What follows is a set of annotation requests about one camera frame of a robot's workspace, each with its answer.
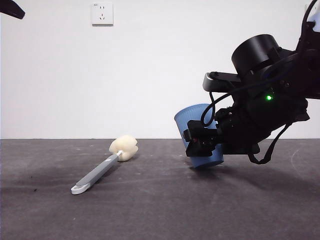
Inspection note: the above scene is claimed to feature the blue ribbed plastic cup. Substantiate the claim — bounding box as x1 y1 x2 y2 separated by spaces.
174 103 224 170

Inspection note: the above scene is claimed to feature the grey-handled sponge cup brush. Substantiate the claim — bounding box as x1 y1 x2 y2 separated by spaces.
70 134 139 196

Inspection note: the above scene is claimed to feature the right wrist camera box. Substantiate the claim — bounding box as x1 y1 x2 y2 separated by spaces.
202 71 242 94

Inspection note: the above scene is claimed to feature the black looped cable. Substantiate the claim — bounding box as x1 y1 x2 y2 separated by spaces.
247 122 293 165

